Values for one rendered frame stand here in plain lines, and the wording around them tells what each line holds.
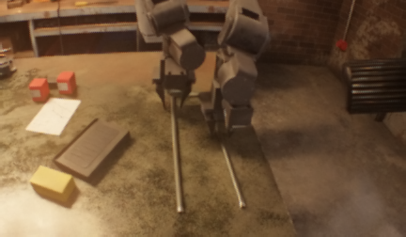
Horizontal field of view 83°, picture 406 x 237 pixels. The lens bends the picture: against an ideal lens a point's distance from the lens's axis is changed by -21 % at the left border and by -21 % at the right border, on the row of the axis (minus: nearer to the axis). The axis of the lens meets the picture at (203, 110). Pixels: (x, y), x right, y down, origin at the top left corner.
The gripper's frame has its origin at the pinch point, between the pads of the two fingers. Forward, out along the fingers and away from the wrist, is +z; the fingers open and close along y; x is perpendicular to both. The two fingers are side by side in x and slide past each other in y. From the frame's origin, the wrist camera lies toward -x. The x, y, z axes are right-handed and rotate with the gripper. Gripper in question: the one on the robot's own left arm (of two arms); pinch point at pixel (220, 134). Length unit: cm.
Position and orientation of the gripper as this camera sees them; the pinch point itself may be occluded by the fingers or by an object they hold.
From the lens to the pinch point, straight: 65.6
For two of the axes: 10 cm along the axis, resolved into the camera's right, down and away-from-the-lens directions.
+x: -1.6, -5.8, 8.0
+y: 9.8, -0.3, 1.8
